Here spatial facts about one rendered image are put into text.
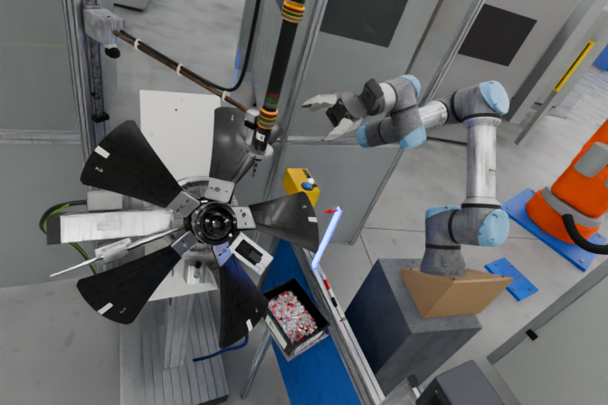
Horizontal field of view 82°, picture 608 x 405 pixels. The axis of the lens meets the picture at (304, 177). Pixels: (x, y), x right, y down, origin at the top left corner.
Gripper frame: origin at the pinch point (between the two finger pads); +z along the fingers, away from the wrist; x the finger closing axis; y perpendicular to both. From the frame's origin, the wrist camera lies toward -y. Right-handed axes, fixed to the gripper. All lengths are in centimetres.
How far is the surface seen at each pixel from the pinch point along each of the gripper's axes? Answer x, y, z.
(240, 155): 9.3, 31.0, 7.9
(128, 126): 24.3, 23.1, 33.3
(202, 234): -6.7, 33.9, 27.5
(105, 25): 59, 28, 26
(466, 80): 45, 196, -366
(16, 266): 39, 153, 91
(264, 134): 5.5, 11.6, 7.3
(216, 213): -3.5, 32.4, 21.8
